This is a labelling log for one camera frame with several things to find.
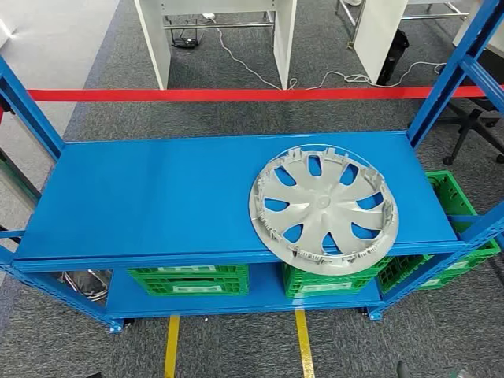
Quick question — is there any green folded plastic crate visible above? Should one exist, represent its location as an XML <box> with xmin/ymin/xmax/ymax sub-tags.
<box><xmin>127</xmin><ymin>264</ymin><xmax>250</xmax><ymax>298</ymax></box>
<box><xmin>281</xmin><ymin>255</ymin><xmax>395</xmax><ymax>300</ymax></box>

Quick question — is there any white desk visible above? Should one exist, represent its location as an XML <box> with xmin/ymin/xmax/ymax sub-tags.
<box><xmin>134</xmin><ymin>0</ymin><xmax>298</xmax><ymax>91</ymax></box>
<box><xmin>335</xmin><ymin>0</ymin><xmax>472</xmax><ymax>84</ymax></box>

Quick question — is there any black office chair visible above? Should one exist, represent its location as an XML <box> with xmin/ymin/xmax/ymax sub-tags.
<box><xmin>435</xmin><ymin>49</ymin><xmax>504</xmax><ymax>167</ymax></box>

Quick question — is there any red barrier belt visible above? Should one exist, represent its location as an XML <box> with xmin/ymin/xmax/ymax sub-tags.
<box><xmin>27</xmin><ymin>85</ymin><xmax>486</xmax><ymax>103</ymax></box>

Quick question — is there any black bag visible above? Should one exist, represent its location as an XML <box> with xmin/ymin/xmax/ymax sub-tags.
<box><xmin>376</xmin><ymin>28</ymin><xmax>410</xmax><ymax>87</ymax></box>

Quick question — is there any black router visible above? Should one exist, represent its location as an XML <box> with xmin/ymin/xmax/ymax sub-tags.
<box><xmin>171</xmin><ymin>28</ymin><xmax>204</xmax><ymax>50</ymax></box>

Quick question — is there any blue metal shelf rack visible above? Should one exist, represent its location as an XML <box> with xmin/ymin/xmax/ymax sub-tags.
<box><xmin>0</xmin><ymin>0</ymin><xmax>504</xmax><ymax>335</ymax></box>

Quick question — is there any yellow floor tape strip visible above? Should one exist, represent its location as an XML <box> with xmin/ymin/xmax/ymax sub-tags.
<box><xmin>294</xmin><ymin>309</ymin><xmax>315</xmax><ymax>378</ymax></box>
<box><xmin>164</xmin><ymin>315</ymin><xmax>181</xmax><ymax>378</ymax></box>

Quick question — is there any grey plastic wheel hubcap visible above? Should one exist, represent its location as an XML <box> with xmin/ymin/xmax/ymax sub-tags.
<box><xmin>247</xmin><ymin>144</ymin><xmax>399</xmax><ymax>276</ymax></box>

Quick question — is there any white floor cable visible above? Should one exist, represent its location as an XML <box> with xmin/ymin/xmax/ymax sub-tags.
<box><xmin>288</xmin><ymin>61</ymin><xmax>447</xmax><ymax>91</ymax></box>
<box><xmin>212</xmin><ymin>20</ymin><xmax>283</xmax><ymax>91</ymax></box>

